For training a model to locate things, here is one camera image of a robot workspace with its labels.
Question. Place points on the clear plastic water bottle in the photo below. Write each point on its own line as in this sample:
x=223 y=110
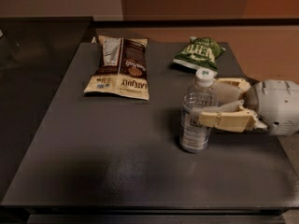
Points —
x=193 y=136

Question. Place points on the brown cream chip bag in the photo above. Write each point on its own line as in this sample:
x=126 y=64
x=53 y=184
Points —
x=122 y=70

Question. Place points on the green snack bag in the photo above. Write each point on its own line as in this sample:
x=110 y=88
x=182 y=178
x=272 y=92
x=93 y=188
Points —
x=200 y=52

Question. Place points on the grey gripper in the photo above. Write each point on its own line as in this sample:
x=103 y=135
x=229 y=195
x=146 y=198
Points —
x=277 y=104

